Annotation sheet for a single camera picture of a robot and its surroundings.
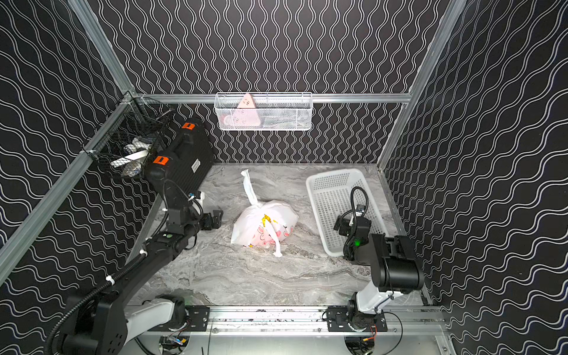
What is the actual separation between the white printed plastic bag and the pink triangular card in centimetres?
34

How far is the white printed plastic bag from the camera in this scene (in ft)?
2.84

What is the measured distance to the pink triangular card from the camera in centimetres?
90
